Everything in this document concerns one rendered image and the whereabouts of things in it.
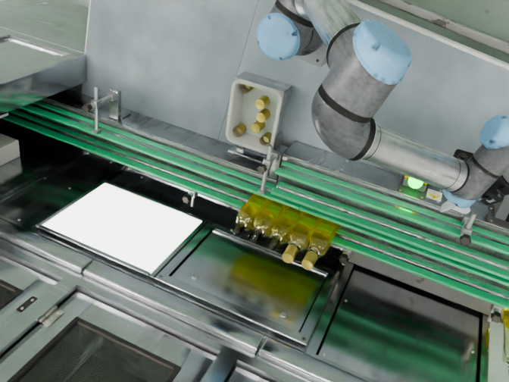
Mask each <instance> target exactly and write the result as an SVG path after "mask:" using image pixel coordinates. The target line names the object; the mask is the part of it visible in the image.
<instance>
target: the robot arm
mask: <svg viewBox="0 0 509 382"><path fill-rule="evenodd" d="M256 40H257V43H258V47H259V49H260V50H261V51H262V52H263V53H264V54H265V55H266V56H267V57H268V58H271V59H273V60H277V61H281V60H287V59H290V58H292V57H293V56H294V55H309V54H310V53H312V52H315V51H316V50H318V49H319V47H321V46H322V44H323V43H324V45H325V46H326V48H327V50H326V62H327V64H328V66H329V69H330V71H329V73H328V74H327V75H326V77H325V79H324V80H323V82H322V83H321V85H320V87H319V88H318V90H317V91H316V92H315V94H314V97H313V101H312V104H311V117H312V121H313V124H314V128H315V130H316V132H317V134H318V136H319V137H320V138H321V140H322V141H323V143H324V144H325V145H326V146H327V147H328V148H329V149H330V150H332V151H333V152H335V153H336V154H337V155H340V156H342V157H343V158H347V159H348V160H351V161H360V160H361V159H364V160H365V161H369V162H371V163H374V164H377V165H379V166H382V167H384V168H388V169H390V170H392V171H396V172H398V173H400V174H403V175H406V176H409V177H412V178H414V179H416V180H420V181H422V182H424V183H428V184H430V185H433V186H436V187H438V188H441V189H442V192H443V194H444V196H445V198H446V199H447V201H446V202H445V203H442V207H441V208H440V212H444V211H448V210H450V209H453V210H455V211H458V212H460V213H462V214H468V213H469V212H470V206H471V205H472V204H473V203H474V202H475V201H477V200H479V199H480V198H481V200H480V201H481V202H482V203H484V204H485V205H491V204H495V203H497V202H502V201H503V199H504V196H506V195H509V117H508V116H506V115H503V114H500V115H496V116H494V117H492V118H490V119H489V120H488V121H487V122H486V123H485V124H484V127H483V129H482V130H481V131H480V134H479V141H480V142H481V143H482V145H481V146H480V147H479V148H478V149H477V150H476V151H475V152H474V153H471V152H466V151H464V150H460V149H457V150H456V151H455V152H454V155H453V156H450V155H447V154H445V153H444V152H440V151H439V150H436V149H433V148H431V147H429V146H426V145H424V144H422V143H420V142H417V141H415V140H412V139H410V138H407V137H406V136H402V135H401V134H398V133H396V132H393V131H391V130H388V129H386V128H384V127H381V126H379V125H377V124H376V121H375V120H374V118H373V116H374V115H375V113H376V112H377V111H378V109H379V108H380V106H381V105H382V104H383V103H384V101H385V100H386V98H387V97H388V96H389V94H390V93H391V91H392V90H393V89H394V88H395V86H396V85H397V84H398V83H399V82H400V81H401V80H402V79H403V78H404V75H405V72H406V71H407V69H408V68H409V67H410V65H411V62H412V54H411V50H410V49H409V47H408V45H407V44H406V43H405V41H404V40H403V39H402V38H401V37H399V36H397V33H395V32H394V31H393V30H391V29H390V28H389V27H387V26H386V25H384V24H383V23H380V22H378V21H376V20H371V19H368V20H364V21H361V19H360V18H359V17H358V16H357V15H356V13H355V12H354V10H353V9H352V8H351V6H350V5H349V4H348V3H347V1H346V0H276V2H275V4H274V6H273V7H272V9H271V11H270V13H269V14H267V15H266V16H264V17H263V18H262V20H261V21H260V22H259V24H258V27H257V29H256ZM498 194H501V195H500V196H501V198H500V197H499V196H498ZM487 199H488V200H492V199H494V200H495V202H491V203H489V202H487V201H486V200H487Z"/></svg>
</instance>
